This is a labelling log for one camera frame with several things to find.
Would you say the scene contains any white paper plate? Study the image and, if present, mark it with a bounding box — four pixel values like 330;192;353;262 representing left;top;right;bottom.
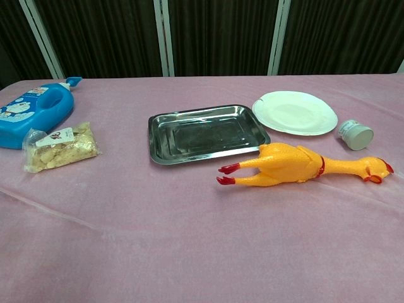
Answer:
251;90;339;137

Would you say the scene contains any small white jar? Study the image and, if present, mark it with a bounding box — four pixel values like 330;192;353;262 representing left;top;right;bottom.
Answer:
338;119;374;152

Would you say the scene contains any yellow rubber toy chicken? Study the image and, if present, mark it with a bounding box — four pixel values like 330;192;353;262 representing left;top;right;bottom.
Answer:
216;141;395;187

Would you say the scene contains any stainless steel tray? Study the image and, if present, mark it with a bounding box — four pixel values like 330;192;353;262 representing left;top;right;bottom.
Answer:
147;104;271;166

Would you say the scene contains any blue pump bottle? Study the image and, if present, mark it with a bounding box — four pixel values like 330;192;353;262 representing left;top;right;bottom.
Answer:
0;76;83;150

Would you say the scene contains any pink tablecloth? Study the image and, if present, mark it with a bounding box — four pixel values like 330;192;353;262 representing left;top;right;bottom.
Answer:
0;74;404;303

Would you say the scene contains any clear bag of snacks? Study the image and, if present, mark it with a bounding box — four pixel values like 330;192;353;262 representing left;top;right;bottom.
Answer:
21;121;102;174

